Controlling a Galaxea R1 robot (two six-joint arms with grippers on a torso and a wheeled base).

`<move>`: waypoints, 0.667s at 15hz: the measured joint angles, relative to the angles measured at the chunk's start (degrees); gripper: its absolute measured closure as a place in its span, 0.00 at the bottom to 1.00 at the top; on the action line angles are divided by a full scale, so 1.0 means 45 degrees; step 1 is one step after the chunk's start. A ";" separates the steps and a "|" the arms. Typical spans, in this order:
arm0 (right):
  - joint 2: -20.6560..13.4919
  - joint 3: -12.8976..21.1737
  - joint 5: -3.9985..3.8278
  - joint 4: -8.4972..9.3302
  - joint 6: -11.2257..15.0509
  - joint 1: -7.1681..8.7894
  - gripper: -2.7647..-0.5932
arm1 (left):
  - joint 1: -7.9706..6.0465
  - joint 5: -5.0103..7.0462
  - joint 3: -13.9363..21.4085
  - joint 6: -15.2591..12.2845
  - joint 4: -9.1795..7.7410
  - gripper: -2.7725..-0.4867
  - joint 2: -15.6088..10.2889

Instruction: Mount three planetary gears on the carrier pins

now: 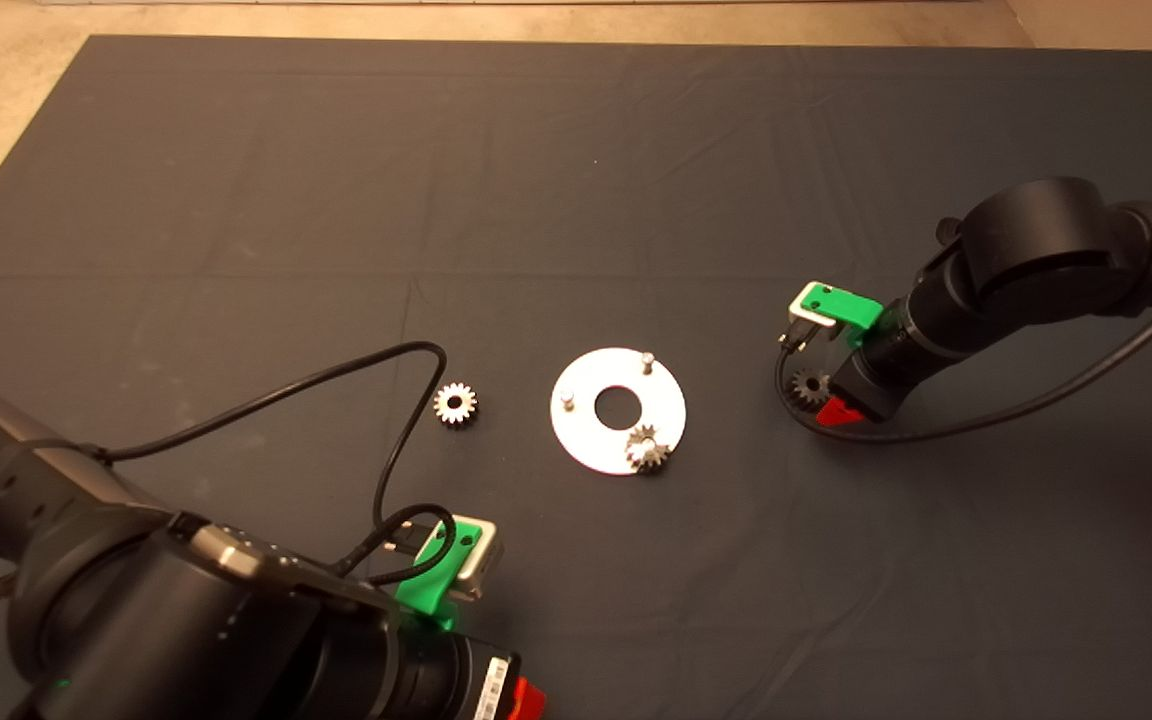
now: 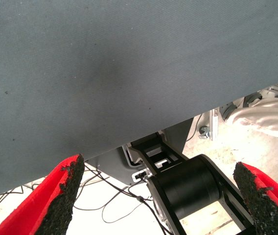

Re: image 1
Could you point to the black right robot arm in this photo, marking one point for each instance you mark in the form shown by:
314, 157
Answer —
1036, 250

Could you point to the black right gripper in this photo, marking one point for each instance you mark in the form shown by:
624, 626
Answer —
876, 378

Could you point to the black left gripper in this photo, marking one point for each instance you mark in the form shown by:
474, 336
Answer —
454, 680

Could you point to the shiny steel planetary gear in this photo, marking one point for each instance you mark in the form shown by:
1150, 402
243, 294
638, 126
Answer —
443, 399

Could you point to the dark steel planetary gear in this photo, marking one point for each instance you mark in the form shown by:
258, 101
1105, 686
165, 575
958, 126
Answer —
658, 458
804, 390

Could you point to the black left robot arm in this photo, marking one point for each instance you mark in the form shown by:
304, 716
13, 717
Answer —
126, 620

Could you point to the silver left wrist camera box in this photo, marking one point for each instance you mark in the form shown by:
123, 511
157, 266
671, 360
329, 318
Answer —
486, 567

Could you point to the dark grey table cloth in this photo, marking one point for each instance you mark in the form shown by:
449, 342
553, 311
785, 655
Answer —
576, 200

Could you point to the green right camera mount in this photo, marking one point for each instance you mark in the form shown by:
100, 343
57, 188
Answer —
841, 305

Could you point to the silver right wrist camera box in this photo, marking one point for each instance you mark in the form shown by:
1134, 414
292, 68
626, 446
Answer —
808, 322

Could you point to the green left camera mount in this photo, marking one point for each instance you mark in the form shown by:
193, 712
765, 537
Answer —
424, 598

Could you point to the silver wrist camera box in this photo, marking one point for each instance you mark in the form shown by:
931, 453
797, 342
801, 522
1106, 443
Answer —
486, 567
808, 322

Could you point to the round metal carrier plate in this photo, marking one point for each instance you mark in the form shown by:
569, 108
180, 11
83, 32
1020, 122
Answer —
586, 440

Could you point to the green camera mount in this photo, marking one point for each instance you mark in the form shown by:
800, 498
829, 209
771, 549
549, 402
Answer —
424, 598
841, 305

